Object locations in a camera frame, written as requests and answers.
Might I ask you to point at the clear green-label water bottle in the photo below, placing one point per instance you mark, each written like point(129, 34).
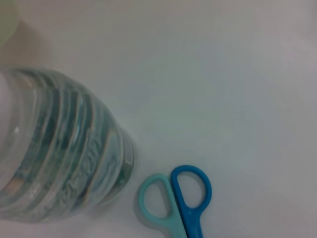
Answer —
point(62, 153)

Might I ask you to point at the blue teal scissors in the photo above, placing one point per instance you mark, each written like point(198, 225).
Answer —
point(188, 213)

